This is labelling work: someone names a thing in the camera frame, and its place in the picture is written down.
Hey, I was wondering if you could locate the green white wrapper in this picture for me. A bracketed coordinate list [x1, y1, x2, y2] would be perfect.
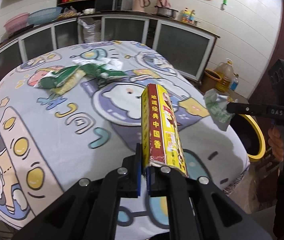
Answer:
[203, 88, 238, 132]

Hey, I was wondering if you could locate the red yellow seasoning box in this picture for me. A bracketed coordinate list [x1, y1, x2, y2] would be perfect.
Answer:
[141, 83, 188, 177]

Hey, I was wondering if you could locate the green white snack bag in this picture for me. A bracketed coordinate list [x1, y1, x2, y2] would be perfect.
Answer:
[34, 65, 80, 89]

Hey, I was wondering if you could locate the green white milk carton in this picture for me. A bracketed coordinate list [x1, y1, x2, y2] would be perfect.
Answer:
[73, 57, 128, 80]

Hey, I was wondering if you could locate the yellow rimmed trash bin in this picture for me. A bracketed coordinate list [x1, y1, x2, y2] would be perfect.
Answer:
[230, 114, 266, 163]

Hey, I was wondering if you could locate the white kitchen base cabinet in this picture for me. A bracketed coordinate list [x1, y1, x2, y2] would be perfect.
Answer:
[0, 11, 220, 82]

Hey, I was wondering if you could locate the person's right hand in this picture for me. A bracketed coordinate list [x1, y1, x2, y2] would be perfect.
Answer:
[268, 126, 284, 161]

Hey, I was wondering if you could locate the blue water bottle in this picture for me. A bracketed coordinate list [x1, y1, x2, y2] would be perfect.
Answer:
[230, 74, 239, 91]

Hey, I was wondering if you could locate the large cooking oil bottle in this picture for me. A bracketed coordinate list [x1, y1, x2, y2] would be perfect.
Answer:
[214, 59, 234, 93]

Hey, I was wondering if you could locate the brown plastic bucket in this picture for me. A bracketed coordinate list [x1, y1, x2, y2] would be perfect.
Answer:
[199, 69, 222, 93]

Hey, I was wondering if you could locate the yellow detergent bottle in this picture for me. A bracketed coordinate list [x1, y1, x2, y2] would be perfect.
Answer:
[181, 8, 191, 23]

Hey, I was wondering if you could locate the steel cooking pot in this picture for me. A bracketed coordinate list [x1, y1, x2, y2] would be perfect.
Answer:
[156, 6, 178, 19]

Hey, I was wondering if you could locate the pink thermos jug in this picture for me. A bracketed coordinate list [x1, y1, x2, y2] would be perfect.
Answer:
[132, 0, 150, 12]

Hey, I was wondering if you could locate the black microwave oven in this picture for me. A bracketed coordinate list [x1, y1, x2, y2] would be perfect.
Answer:
[95, 0, 133, 12]

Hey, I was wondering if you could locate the white sack under counter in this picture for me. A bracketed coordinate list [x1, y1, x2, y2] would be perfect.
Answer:
[78, 17, 101, 43]

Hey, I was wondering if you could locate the blue plastic basin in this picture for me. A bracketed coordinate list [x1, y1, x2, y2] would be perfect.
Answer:
[28, 7, 62, 25]

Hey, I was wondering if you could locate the pink plastic basin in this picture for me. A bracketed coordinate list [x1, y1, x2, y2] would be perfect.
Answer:
[4, 12, 30, 34]

